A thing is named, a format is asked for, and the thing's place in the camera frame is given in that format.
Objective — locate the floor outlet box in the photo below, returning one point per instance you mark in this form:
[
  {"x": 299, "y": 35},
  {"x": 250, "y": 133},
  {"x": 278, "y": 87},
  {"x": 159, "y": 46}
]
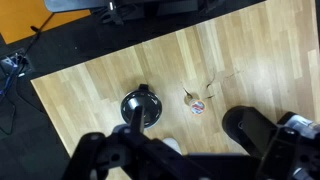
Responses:
[{"x": 13, "y": 65}]

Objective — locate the orange floor mat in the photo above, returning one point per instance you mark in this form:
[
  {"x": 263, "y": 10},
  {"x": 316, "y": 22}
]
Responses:
[{"x": 20, "y": 16}]

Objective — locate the black cart with grey top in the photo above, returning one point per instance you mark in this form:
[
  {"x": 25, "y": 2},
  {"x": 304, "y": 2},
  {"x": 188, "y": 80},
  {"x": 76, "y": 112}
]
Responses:
[{"x": 73, "y": 5}]

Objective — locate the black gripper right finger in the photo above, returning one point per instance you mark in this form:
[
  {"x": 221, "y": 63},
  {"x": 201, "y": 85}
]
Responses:
[{"x": 246, "y": 126}]

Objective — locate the white paper cup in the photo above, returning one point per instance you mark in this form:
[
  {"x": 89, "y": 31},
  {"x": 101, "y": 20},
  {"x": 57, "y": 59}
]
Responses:
[{"x": 172, "y": 144}]

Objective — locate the white coffee pod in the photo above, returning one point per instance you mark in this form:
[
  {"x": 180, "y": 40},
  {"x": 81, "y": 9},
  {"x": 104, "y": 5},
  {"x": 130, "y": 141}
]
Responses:
[{"x": 197, "y": 106}]

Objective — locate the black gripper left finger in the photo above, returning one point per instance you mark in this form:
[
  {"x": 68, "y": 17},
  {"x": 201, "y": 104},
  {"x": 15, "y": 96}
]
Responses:
[{"x": 100, "y": 150}]

